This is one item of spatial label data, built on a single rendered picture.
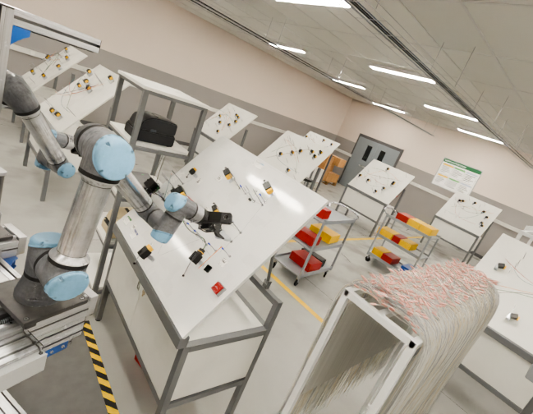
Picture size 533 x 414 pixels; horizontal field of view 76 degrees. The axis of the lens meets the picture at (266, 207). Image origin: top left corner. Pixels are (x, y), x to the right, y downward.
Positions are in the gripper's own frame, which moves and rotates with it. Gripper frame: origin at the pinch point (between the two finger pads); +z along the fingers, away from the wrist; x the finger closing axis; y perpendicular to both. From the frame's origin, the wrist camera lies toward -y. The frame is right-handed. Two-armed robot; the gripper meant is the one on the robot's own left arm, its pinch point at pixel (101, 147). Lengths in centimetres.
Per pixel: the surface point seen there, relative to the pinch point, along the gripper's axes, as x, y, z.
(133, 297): -30, 85, 33
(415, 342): 128, 130, -8
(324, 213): 66, 50, 274
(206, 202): 30, 40, 47
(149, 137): -3, -21, 52
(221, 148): 38, -2, 78
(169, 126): 10, -27, 61
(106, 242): -61, 41, 52
